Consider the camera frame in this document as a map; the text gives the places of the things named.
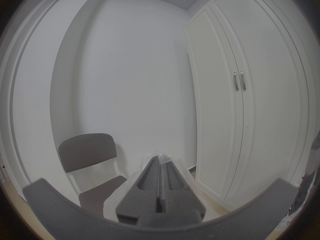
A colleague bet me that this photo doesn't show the clear plastic bag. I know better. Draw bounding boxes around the clear plastic bag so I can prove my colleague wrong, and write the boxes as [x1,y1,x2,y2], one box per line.
[103,150,214,221]

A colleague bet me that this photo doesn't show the white wardrobe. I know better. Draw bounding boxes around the white wardrobe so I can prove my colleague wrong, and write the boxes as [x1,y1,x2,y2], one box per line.
[184,0,318,212]

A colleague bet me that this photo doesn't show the grey and white chair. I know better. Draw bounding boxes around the grey and white chair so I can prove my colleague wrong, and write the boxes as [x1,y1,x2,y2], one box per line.
[58,133,128,209]

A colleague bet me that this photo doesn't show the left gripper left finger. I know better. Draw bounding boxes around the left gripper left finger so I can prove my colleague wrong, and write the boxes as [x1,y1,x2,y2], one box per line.
[116,156,161,226]

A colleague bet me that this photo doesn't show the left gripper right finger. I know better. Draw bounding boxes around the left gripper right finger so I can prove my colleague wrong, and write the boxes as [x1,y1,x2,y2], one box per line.
[160,160,207,222]

